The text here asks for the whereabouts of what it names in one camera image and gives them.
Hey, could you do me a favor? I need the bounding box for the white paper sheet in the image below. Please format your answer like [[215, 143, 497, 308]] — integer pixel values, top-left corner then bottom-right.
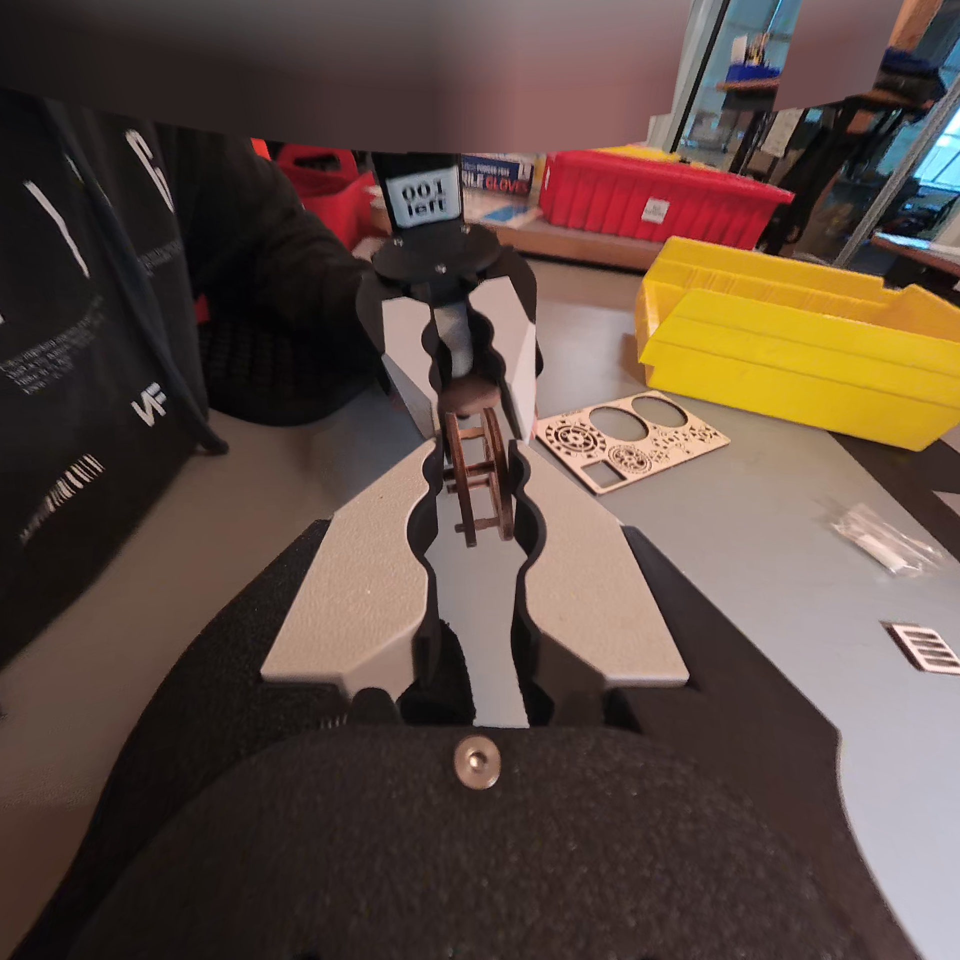
[[761, 111, 802, 160]]

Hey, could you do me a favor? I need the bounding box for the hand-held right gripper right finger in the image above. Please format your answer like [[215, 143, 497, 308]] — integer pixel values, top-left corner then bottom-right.
[[510, 442, 691, 690]]

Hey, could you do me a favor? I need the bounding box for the red plastic tote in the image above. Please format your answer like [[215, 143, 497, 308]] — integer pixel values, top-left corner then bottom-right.
[[538, 148, 796, 251]]

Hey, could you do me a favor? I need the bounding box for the laser-cut wooden sheet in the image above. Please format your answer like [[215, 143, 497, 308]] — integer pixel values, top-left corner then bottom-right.
[[536, 390, 732, 496]]

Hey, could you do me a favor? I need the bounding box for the yellow plastic bin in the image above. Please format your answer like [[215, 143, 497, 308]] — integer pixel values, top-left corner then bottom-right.
[[636, 236, 960, 453]]

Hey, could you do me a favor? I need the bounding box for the wooden spool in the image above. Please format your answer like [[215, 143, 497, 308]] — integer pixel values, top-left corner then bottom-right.
[[442, 407, 519, 547]]

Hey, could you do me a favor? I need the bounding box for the red plastic basket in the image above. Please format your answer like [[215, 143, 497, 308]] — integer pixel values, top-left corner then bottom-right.
[[277, 144, 376, 249]]

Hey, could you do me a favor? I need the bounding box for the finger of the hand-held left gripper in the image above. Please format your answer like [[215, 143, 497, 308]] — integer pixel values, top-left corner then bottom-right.
[[381, 297, 444, 440], [471, 277, 543, 445]]

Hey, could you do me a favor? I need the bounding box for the wooden side table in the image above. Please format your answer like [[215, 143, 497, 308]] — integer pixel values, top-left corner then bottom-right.
[[870, 232, 960, 275]]

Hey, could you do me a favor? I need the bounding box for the wooden standing desk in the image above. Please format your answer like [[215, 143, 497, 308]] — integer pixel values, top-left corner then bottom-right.
[[716, 75, 946, 249]]

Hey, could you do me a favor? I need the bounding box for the clear plastic bag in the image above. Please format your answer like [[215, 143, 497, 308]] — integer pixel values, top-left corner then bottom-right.
[[831, 504, 942, 575]]

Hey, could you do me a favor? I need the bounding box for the person's black hoodie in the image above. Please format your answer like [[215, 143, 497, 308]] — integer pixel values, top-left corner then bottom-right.
[[0, 90, 230, 669]]

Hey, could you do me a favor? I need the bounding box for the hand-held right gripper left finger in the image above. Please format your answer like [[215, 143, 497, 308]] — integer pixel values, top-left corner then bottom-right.
[[258, 438, 444, 702]]

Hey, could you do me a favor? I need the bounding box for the person's left hand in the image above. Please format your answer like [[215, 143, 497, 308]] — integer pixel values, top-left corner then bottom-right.
[[438, 377, 502, 415]]

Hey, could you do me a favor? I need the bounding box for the small slotted wooden piece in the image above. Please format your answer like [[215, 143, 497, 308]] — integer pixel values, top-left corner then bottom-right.
[[881, 621, 960, 674]]

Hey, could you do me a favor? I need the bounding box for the blue glove box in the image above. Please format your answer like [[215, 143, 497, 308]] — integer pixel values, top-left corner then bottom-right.
[[461, 153, 537, 198]]

